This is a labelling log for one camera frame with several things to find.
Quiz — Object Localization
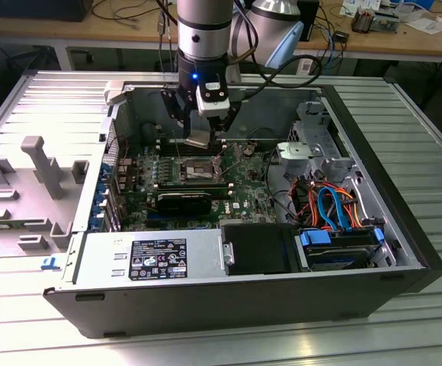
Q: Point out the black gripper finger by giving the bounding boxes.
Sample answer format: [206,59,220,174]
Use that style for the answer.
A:
[159,87,198,139]
[207,99,242,145]

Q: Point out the silver CPU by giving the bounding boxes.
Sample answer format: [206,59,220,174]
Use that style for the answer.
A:
[184,129,211,150]

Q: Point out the CPU socket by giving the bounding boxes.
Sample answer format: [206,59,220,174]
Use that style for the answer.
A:
[175,153,223,185]

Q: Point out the black drive cover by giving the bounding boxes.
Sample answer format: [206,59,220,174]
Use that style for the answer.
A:
[220,223,302,276]

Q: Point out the green motherboard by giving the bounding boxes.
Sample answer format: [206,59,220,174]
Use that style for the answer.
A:
[117,140,283,232]

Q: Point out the wooden desk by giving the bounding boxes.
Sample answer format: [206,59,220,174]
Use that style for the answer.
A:
[0,0,442,64]

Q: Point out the graphics card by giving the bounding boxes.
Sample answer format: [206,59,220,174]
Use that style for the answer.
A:
[155,190,213,215]

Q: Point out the silver disk bay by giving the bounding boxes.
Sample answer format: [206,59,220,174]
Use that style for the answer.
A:
[288,101,359,181]

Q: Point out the black speaker box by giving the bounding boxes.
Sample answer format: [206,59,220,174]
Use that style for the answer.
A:
[297,0,321,42]

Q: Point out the hard disk blue carrier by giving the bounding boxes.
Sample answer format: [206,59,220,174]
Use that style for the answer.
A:
[295,227,386,272]

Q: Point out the large black box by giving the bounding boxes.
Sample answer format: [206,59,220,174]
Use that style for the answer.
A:
[0,0,94,23]

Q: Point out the silver power supply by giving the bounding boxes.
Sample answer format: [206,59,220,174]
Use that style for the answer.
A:
[63,228,226,285]

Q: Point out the brown finned heat sink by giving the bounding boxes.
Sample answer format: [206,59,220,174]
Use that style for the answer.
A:
[351,8,374,34]

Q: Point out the black office chair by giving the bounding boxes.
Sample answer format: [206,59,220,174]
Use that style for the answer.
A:
[0,36,53,127]

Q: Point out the black PC case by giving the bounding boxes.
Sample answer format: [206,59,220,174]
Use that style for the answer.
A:
[42,78,442,339]

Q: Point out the white carton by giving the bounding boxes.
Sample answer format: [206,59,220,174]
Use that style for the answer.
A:
[341,0,383,17]

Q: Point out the grey parts rack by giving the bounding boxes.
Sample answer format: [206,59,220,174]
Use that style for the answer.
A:
[0,135,91,260]

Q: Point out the grey metal device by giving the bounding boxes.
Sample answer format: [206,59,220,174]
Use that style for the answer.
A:
[371,9,402,34]

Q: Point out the blue tape mark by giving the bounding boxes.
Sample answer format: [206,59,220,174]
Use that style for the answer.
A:
[40,256,62,271]

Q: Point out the white papers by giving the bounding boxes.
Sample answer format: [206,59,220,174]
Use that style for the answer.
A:
[405,14,442,36]

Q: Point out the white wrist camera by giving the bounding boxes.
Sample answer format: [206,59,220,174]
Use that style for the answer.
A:
[195,78,232,117]

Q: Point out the black cable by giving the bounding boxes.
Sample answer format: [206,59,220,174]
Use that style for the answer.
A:
[263,150,296,224]

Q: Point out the grey metal bracket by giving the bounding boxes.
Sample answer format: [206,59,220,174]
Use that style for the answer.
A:
[275,141,325,171]

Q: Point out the orange wire bundle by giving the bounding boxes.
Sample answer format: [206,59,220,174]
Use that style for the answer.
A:
[291,181,321,226]

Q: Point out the blue flat data cable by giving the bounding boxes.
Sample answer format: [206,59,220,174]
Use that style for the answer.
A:
[316,185,351,232]

